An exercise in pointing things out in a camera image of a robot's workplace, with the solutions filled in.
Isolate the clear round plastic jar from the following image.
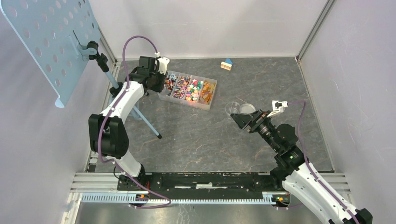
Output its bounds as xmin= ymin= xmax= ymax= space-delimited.
xmin=225 ymin=102 xmax=240 ymax=116

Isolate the light blue tripod stand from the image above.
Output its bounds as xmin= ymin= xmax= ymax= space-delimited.
xmin=82 ymin=35 xmax=162 ymax=139

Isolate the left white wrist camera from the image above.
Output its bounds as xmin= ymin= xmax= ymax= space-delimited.
xmin=155 ymin=52 xmax=170 ymax=75

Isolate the round jar lid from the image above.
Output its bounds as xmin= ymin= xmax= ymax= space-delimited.
xmin=240 ymin=103 xmax=256 ymax=114

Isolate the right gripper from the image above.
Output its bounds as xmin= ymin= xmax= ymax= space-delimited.
xmin=230 ymin=109 xmax=280 ymax=152

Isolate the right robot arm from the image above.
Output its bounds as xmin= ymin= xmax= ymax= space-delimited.
xmin=230 ymin=110 xmax=373 ymax=224

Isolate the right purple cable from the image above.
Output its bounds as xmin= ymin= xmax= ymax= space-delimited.
xmin=286 ymin=99 xmax=361 ymax=224

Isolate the purple cable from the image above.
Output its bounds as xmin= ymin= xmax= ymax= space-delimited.
xmin=98 ymin=35 xmax=172 ymax=210
xmin=286 ymin=99 xmax=361 ymax=224

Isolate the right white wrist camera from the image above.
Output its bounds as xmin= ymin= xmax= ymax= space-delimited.
xmin=267 ymin=100 xmax=288 ymax=118

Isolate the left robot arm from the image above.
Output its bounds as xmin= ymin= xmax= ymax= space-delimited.
xmin=88 ymin=55 xmax=170 ymax=190

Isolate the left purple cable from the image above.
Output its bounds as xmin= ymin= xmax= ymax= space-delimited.
xmin=98 ymin=35 xmax=172 ymax=210

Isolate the clear compartment candy box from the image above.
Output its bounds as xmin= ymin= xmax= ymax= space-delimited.
xmin=158 ymin=70 xmax=217 ymax=111

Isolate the toy block house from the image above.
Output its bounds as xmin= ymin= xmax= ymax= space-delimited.
xmin=220 ymin=58 xmax=233 ymax=71

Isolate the light blue perforated board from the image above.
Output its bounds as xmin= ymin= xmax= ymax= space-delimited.
xmin=0 ymin=0 xmax=100 ymax=108

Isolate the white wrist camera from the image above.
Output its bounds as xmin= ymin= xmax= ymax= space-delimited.
xmin=267 ymin=100 xmax=288 ymax=118
xmin=155 ymin=52 xmax=170 ymax=75

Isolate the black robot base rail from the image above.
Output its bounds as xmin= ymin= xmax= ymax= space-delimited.
xmin=117 ymin=171 xmax=301 ymax=201

